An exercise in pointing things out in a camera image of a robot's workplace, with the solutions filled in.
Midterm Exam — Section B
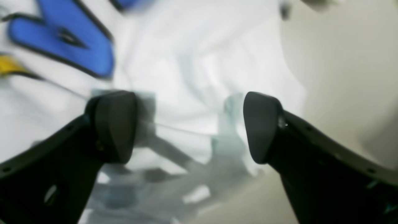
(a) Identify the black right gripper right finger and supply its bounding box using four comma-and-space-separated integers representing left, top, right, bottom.
243, 91, 398, 224

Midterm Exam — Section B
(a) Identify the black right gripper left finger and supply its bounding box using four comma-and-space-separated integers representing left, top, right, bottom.
0, 91, 137, 224

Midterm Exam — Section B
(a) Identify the white printed t-shirt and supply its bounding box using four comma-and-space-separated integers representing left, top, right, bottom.
1, 0, 305, 224

